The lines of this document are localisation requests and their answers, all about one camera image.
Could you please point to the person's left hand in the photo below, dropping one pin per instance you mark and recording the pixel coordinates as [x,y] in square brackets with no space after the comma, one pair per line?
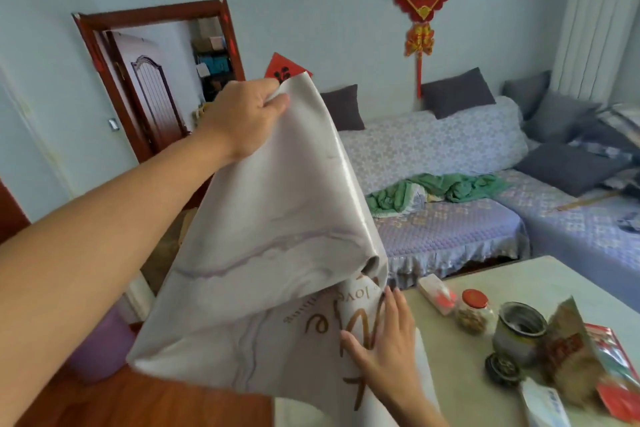
[240,121]

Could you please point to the person's right hand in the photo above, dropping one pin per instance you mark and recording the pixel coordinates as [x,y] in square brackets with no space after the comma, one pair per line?
[392,356]

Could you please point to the white red tissue pack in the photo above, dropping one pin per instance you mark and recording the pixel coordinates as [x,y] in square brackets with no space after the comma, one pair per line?
[435,294]

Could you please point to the red lid glass jar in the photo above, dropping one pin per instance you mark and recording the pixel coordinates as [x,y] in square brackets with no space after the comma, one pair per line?
[475,299]

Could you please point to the plain white tablecloth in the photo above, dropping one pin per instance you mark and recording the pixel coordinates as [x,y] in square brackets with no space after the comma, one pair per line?
[275,241]

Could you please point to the white blue tissue pack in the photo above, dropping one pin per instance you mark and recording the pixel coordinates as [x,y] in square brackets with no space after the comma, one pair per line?
[542,404]

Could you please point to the person's left forearm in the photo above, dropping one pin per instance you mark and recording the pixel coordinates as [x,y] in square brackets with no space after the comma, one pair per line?
[100,251]

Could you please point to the cluttered storage shelf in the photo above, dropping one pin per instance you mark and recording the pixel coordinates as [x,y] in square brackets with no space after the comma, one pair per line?
[215,61]

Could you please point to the red diamond paper poster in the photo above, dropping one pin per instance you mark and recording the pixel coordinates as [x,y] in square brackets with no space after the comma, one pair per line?
[282,69]

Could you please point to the brown panelled inner door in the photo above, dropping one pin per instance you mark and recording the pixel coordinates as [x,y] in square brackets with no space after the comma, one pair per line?
[150,96]

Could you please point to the grey pillow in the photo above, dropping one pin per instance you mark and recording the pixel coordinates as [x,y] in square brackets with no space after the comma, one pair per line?
[570,169]
[345,109]
[527,94]
[457,94]
[557,119]

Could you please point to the dark patterned canister lid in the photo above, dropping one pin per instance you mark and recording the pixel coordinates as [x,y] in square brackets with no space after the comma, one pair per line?
[502,369]

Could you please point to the grey open canister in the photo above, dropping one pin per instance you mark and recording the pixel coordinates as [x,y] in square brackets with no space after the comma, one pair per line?
[517,341]

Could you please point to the olive brown perforated box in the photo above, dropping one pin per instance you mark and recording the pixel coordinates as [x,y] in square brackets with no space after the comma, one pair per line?
[162,251]

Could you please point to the cream marble table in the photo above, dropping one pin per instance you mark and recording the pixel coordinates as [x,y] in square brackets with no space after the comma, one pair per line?
[525,281]

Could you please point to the green blanket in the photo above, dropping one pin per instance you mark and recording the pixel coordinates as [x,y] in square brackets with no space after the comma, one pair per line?
[450,189]

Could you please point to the brown paper tea bag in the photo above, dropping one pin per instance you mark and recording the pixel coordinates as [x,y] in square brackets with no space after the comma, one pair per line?
[570,356]

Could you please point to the purple quilted sofa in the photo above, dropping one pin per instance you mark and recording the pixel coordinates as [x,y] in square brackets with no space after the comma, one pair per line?
[450,141]

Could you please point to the red snack packet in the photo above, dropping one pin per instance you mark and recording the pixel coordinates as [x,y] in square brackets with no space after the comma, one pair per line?
[615,381]

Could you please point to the dark brown wooden door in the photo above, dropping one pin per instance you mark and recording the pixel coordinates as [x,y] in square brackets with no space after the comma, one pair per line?
[12,214]

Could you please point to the thin wooden stick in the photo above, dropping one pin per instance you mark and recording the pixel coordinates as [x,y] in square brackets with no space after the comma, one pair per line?
[585,201]

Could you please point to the purple cylindrical stool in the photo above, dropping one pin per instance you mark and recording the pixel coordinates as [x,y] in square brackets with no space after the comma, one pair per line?
[100,346]

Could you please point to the white wall switch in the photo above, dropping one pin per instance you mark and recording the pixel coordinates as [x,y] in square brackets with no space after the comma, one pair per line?
[113,124]

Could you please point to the red brown doorway frame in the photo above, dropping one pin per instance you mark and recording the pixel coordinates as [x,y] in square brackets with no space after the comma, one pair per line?
[150,11]

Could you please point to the white wall radiator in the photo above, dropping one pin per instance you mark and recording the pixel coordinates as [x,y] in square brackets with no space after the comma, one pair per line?
[595,26]

